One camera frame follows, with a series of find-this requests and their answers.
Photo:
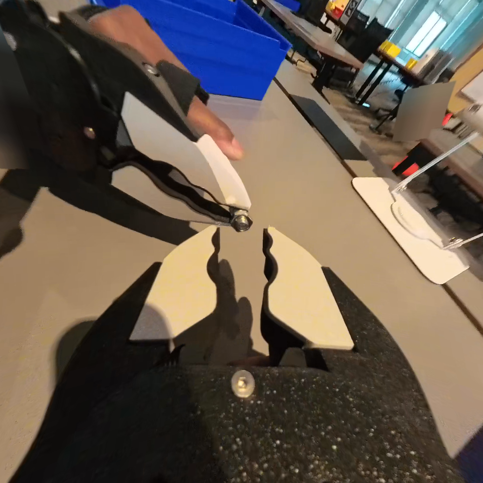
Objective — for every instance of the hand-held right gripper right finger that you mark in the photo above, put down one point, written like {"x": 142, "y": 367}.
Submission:
{"x": 306, "y": 302}

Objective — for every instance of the wooden desk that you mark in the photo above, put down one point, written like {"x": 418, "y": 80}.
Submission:
{"x": 332, "y": 41}

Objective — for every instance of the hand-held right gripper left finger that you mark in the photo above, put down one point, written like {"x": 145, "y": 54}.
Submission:
{"x": 181, "y": 294}

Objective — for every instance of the person's left hand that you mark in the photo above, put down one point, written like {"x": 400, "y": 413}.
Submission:
{"x": 215, "y": 136}

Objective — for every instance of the silver metal bolt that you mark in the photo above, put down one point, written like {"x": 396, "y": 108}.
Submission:
{"x": 243, "y": 223}

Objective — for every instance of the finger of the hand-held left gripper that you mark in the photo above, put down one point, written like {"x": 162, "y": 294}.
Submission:
{"x": 162, "y": 132}
{"x": 170, "y": 183}

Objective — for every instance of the blue plastic storage bin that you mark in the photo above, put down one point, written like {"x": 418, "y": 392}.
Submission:
{"x": 211, "y": 53}

